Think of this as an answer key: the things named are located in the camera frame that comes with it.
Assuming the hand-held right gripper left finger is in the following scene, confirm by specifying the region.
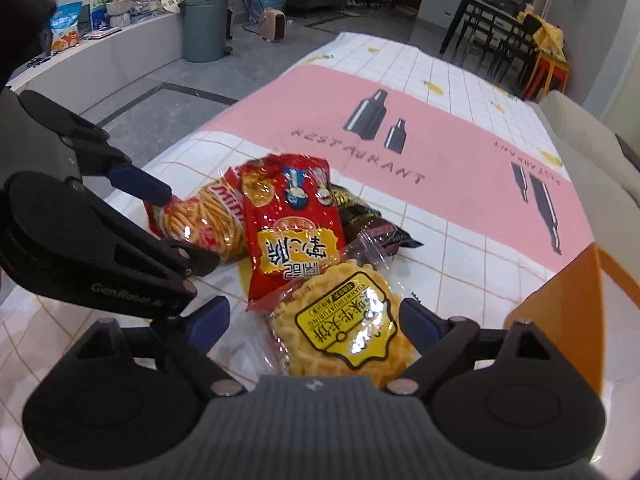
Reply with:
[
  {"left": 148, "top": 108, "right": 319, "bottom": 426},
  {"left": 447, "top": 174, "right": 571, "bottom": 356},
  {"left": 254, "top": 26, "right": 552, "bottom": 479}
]
[{"left": 77, "top": 296, "right": 247, "bottom": 395}]

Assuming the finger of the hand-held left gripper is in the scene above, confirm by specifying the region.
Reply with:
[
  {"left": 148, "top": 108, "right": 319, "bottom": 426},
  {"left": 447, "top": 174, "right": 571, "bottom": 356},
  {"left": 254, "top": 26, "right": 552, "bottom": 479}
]
[
  {"left": 17, "top": 90, "right": 174, "bottom": 207},
  {"left": 100, "top": 210, "right": 221, "bottom": 281}
]

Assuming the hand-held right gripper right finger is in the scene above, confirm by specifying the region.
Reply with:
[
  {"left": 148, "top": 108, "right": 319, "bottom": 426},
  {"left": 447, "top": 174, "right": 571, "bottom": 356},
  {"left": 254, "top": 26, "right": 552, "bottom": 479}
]
[{"left": 386, "top": 298, "right": 551, "bottom": 394}]

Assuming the red stick snack packet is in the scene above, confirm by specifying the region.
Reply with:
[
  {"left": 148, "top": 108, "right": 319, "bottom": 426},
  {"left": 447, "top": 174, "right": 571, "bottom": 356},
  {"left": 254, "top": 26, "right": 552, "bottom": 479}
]
[{"left": 144, "top": 166, "right": 249, "bottom": 264}]

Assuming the yellow waffle snack packet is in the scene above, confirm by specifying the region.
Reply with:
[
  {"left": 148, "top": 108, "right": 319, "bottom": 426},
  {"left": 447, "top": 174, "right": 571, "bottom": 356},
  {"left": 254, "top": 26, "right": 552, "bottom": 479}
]
[{"left": 251, "top": 240, "right": 425, "bottom": 392}]

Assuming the dark snack packet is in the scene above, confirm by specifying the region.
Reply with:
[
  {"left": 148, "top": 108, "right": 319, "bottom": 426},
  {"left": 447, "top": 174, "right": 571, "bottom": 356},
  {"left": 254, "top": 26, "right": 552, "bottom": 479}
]
[{"left": 329, "top": 184, "right": 426, "bottom": 257}]

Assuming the orange cardboard box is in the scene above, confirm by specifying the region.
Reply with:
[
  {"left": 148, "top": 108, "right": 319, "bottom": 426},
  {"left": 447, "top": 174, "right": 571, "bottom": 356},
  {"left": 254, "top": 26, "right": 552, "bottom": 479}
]
[{"left": 502, "top": 242, "right": 640, "bottom": 397}]

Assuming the white low bench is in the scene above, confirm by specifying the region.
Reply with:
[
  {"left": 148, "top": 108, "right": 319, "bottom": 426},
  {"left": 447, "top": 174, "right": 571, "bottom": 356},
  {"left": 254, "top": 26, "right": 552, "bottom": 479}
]
[{"left": 4, "top": 6, "right": 213, "bottom": 111}]

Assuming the pink checked printed tablecloth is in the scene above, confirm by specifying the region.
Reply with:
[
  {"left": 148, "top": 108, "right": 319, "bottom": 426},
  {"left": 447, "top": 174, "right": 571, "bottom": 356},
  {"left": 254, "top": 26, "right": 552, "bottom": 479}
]
[{"left": 0, "top": 31, "right": 596, "bottom": 411}]

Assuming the grey trash can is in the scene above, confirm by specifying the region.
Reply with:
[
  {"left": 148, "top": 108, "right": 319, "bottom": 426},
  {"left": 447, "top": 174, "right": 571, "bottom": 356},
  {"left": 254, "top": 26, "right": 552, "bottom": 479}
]
[{"left": 179, "top": 0, "right": 232, "bottom": 64}]

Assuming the blue snack bag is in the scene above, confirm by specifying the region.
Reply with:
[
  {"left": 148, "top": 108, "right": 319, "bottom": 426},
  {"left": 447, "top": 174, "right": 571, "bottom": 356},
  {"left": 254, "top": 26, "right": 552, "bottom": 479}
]
[{"left": 48, "top": 2, "right": 84, "bottom": 57}]

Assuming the pink space heater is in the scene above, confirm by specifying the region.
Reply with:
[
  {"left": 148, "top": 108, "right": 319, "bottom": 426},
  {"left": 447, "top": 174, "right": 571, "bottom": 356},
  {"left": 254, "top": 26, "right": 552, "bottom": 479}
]
[{"left": 259, "top": 7, "right": 292, "bottom": 44}]

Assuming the blue water jug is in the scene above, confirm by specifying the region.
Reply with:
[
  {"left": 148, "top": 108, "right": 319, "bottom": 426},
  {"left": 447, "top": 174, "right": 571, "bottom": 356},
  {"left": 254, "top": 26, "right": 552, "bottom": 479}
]
[{"left": 248, "top": 0, "right": 287, "bottom": 26}]

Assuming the beige sofa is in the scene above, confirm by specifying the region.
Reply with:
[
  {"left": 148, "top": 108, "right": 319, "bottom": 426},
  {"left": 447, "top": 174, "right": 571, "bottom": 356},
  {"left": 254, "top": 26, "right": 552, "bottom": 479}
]
[{"left": 536, "top": 90, "right": 640, "bottom": 203}]

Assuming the orange stool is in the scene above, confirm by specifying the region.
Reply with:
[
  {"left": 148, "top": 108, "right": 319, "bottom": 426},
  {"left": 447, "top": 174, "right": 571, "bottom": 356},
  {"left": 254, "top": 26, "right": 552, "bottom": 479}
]
[{"left": 521, "top": 51, "right": 571, "bottom": 105}]

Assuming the dark dining chair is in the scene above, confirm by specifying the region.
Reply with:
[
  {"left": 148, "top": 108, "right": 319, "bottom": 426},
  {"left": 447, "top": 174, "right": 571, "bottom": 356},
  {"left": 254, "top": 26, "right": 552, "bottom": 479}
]
[{"left": 487, "top": 15, "right": 543, "bottom": 83}]

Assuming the yellow cloth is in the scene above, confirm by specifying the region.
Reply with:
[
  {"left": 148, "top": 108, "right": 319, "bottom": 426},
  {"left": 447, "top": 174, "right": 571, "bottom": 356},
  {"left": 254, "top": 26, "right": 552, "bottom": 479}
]
[{"left": 516, "top": 9, "right": 566, "bottom": 57}]

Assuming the dark dining table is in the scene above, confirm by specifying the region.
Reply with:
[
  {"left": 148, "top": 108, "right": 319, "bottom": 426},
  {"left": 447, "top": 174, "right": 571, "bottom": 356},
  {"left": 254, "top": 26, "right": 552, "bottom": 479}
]
[{"left": 440, "top": 0, "right": 532, "bottom": 63}]

